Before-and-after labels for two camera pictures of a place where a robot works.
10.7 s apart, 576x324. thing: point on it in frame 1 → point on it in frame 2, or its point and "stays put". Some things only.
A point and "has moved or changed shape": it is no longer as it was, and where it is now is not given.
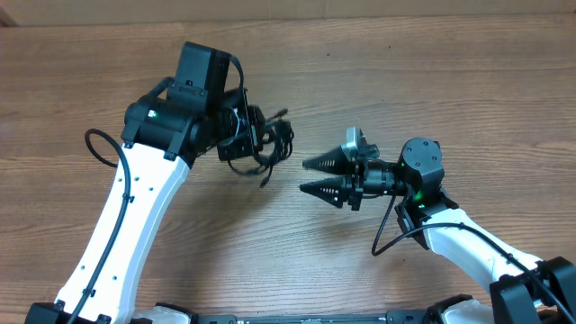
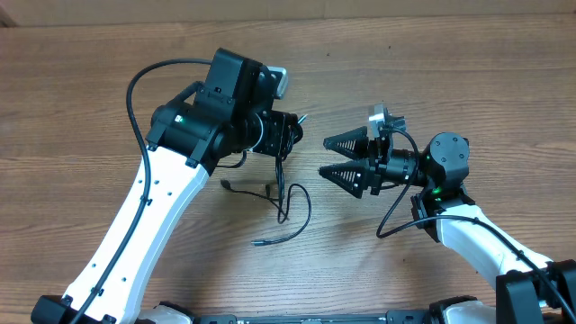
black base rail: (395, 317) stays put
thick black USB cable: (281, 133) has moved or changed shape
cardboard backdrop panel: (60, 13) stays put
